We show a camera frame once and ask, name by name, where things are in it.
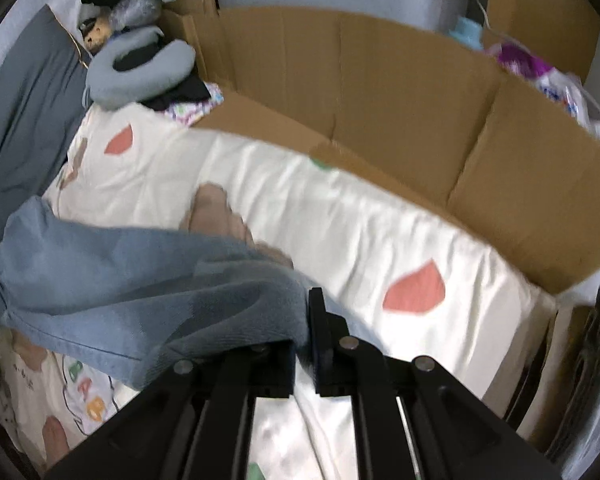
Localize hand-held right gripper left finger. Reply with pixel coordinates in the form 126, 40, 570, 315
45, 340, 296, 480

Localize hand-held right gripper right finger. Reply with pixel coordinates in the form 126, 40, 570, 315
307, 287, 563, 480

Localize light blue denim pants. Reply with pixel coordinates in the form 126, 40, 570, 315
0, 195, 313, 391

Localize cream bear print blanket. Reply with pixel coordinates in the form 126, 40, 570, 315
0, 102, 561, 480

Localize grey folded jeans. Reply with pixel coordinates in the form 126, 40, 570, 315
545, 285, 600, 476

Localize white patterned cloth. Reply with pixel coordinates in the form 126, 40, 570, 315
165, 85, 226, 126

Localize brown flattened cardboard sheet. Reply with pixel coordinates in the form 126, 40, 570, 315
160, 5, 600, 296

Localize black cloth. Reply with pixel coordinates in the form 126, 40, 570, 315
140, 72, 216, 111

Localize grey neck pillow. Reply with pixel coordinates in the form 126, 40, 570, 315
85, 27, 197, 111

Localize purple white detergent bag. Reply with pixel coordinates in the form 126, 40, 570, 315
490, 42, 600, 138

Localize small teddy bear toy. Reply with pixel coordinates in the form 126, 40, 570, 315
82, 15, 113, 52

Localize clear plastic bag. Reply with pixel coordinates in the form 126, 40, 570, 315
107, 0, 163, 31

